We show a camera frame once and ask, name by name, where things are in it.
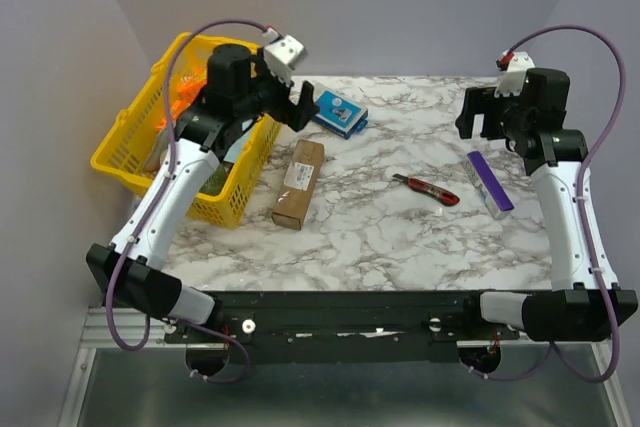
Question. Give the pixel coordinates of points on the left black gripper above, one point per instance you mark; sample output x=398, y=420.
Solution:
x=293, y=114

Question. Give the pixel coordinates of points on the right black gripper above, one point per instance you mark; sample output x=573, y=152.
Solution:
x=481, y=104

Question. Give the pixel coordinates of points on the brown cardboard express box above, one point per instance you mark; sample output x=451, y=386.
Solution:
x=298, y=186

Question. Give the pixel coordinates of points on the red black utility knife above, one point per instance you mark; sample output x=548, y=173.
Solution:
x=441, y=195

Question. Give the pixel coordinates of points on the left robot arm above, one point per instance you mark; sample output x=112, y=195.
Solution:
x=240, y=86

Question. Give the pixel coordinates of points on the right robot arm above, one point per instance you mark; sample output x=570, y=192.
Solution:
x=585, y=301

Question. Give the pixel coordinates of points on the blue razor box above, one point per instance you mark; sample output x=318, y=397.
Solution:
x=339, y=114

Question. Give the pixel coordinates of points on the purple silver box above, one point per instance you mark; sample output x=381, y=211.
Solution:
x=484, y=180

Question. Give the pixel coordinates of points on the orange snack box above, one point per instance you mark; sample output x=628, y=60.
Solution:
x=188, y=87

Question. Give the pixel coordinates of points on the light blue chips bag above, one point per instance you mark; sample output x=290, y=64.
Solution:
x=238, y=146

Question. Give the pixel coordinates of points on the green melon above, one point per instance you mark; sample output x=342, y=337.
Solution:
x=215, y=183

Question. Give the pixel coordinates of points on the beige bottle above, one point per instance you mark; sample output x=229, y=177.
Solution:
x=158, y=152

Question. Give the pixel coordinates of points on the yellow plastic basket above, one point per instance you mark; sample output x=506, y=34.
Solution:
x=121, y=154

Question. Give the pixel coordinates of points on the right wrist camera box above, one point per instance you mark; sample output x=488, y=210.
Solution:
x=514, y=66

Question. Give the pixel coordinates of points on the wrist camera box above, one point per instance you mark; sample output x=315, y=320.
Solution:
x=514, y=66
x=282, y=57

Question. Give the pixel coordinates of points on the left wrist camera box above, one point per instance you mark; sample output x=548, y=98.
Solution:
x=282, y=57

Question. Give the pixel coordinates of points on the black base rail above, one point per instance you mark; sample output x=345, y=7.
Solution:
x=269, y=327

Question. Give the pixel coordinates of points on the aluminium frame rail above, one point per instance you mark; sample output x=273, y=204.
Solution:
x=129, y=324

